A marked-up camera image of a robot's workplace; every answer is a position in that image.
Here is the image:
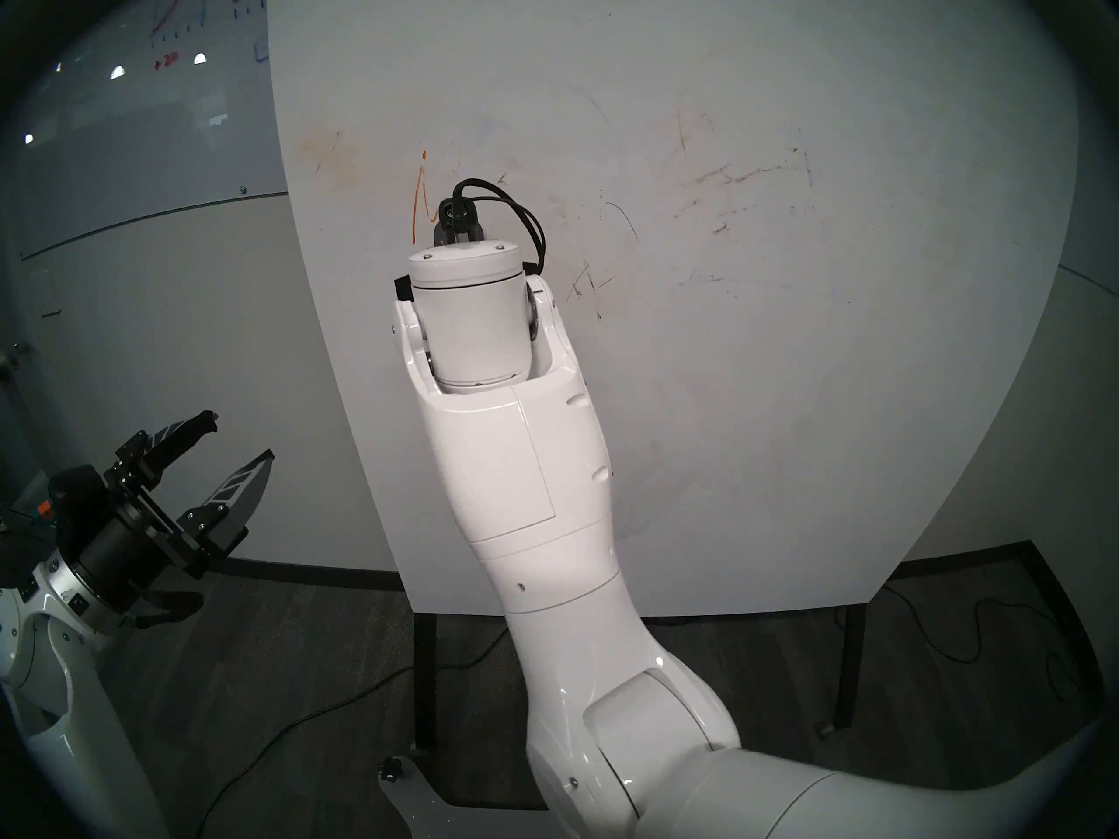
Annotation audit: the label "black right camera cable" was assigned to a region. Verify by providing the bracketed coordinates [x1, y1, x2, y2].
[450, 177, 547, 275]

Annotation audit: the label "white freestanding whiteboard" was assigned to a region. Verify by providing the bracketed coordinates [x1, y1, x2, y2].
[265, 0, 1081, 620]

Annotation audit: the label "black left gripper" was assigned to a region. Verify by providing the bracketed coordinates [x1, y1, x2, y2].
[65, 411, 275, 616]

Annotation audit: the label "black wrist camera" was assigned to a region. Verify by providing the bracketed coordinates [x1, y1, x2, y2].
[42, 464, 108, 532]
[434, 197, 487, 247]

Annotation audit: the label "black whiteboard stand post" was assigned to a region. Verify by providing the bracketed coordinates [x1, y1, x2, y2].
[413, 614, 438, 751]
[835, 603, 866, 732]

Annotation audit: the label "wall-mounted glass whiteboard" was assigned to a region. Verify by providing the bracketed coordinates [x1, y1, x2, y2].
[0, 0, 289, 261]

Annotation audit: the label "grey stand base plate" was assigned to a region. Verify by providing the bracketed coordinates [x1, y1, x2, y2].
[378, 754, 550, 812]

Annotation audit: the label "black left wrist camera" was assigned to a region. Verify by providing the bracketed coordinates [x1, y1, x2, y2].
[42, 464, 108, 532]

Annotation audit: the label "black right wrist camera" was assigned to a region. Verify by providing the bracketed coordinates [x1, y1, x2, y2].
[434, 197, 487, 247]

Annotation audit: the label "black floor cable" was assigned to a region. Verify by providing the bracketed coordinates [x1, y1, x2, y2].
[879, 582, 1089, 703]
[197, 623, 512, 839]

